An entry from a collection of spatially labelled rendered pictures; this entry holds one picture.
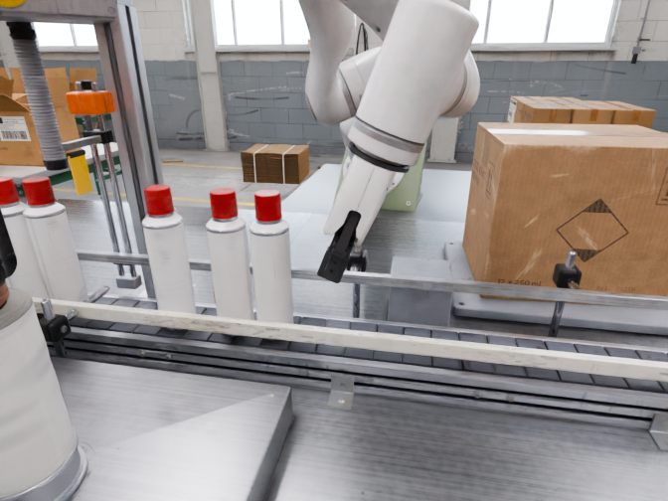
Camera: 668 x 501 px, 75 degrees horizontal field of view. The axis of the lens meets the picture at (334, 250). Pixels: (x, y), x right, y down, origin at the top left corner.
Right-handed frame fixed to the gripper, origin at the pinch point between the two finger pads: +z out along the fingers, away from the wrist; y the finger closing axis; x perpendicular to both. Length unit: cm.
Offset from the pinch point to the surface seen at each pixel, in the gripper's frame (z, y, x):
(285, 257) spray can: 1.3, 0.9, -6.1
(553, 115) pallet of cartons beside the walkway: -26, -310, 108
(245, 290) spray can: 8.4, 1.0, -9.8
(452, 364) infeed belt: 5.0, 3.1, 19.0
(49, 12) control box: -14.9, -5.5, -46.0
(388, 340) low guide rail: 4.9, 4.0, 10.0
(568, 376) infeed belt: 0.2, 3.0, 31.9
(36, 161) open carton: 73, -122, -143
